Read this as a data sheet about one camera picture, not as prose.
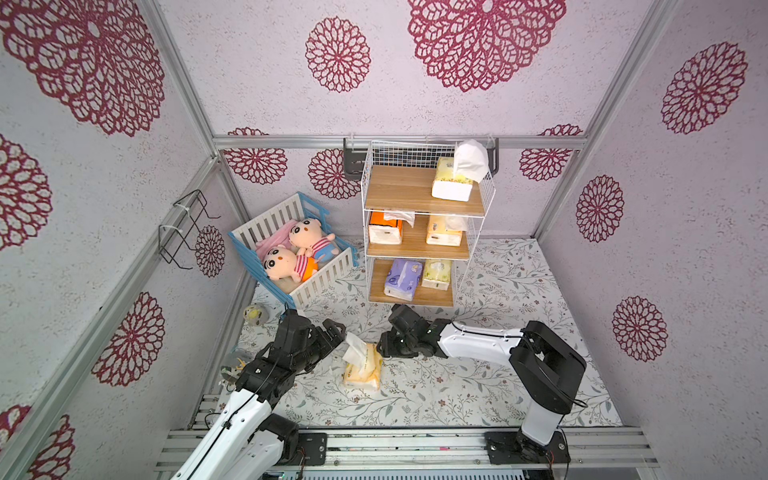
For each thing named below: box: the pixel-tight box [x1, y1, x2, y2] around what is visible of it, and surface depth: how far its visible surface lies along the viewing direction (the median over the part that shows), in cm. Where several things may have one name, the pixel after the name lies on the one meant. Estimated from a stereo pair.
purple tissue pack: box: [384, 259, 423, 301], surface depth 102 cm
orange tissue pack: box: [368, 211, 415, 245], surface depth 84 cm
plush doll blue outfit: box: [289, 218, 340, 263], surface depth 104 cm
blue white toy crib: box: [228, 192, 359, 308], surface depth 103 cm
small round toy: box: [244, 304, 269, 327], surface depth 95 cm
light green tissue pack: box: [421, 259, 452, 291], surface depth 105 cm
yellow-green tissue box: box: [432, 139, 491, 202], surface depth 72 cm
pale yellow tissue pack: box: [426, 215, 467, 247], surface depth 85 cm
